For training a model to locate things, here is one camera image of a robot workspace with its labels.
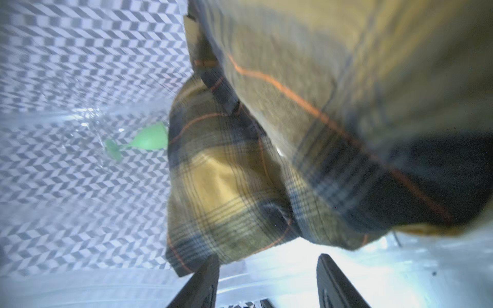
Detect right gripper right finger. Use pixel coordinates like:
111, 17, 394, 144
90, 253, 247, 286
317, 254, 370, 308

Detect clear plastic vacuum bag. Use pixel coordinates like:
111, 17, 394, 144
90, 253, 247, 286
1, 1, 492, 307

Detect yellow plaid shirt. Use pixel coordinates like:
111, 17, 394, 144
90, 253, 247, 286
166, 1, 492, 277

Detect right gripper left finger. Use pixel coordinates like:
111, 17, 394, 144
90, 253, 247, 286
167, 254, 220, 308

